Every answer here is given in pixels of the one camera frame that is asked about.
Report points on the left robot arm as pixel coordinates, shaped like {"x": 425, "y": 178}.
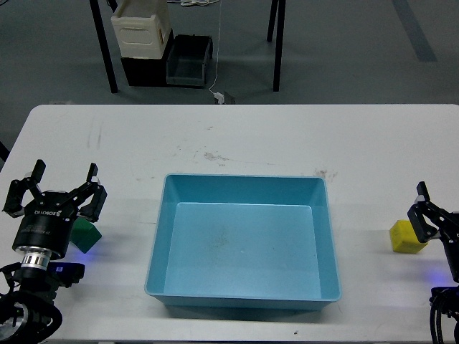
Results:
{"x": 28, "y": 312}

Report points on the black table leg left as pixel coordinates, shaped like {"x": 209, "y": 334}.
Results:
{"x": 100, "y": 31}

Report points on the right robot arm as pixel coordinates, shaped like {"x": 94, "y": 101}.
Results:
{"x": 443, "y": 301}

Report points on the black table leg right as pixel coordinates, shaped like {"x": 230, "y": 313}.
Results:
{"x": 276, "y": 26}

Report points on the black box under crate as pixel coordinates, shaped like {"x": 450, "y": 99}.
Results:
{"x": 148, "y": 72}

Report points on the yellow block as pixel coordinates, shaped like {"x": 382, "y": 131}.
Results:
{"x": 403, "y": 238}

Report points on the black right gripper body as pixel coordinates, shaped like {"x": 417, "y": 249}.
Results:
{"x": 449, "y": 237}

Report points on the black table leg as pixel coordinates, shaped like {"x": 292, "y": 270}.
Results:
{"x": 276, "y": 26}
{"x": 100, "y": 31}

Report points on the cream plastic crate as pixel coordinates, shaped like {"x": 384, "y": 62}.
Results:
{"x": 142, "y": 28}

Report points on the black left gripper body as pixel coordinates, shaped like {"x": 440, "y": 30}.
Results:
{"x": 47, "y": 223}

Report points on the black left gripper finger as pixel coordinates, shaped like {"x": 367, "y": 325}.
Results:
{"x": 89, "y": 198}
{"x": 13, "y": 204}

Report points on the green block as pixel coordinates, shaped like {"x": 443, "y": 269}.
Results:
{"x": 84, "y": 235}

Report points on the dark grey storage bin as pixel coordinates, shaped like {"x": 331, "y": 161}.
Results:
{"x": 188, "y": 59}

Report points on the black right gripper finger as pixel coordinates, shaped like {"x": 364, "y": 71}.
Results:
{"x": 424, "y": 215}

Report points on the blue plastic tray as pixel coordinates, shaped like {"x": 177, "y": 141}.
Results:
{"x": 262, "y": 242}

